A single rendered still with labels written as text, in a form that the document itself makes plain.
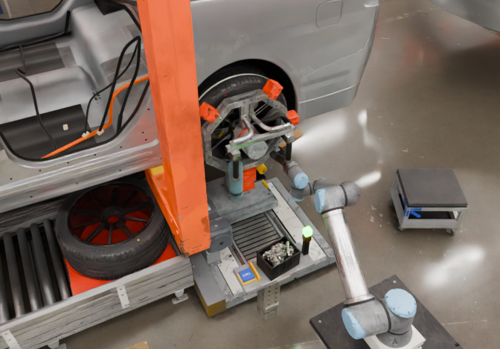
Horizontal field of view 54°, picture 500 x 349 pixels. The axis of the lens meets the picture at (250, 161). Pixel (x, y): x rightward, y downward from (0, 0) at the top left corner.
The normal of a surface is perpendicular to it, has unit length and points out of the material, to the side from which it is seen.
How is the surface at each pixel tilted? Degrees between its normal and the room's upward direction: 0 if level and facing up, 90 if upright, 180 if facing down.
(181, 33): 90
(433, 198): 0
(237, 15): 81
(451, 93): 0
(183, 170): 90
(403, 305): 5
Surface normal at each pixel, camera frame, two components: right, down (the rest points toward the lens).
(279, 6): 0.44, 0.48
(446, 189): 0.00, -0.74
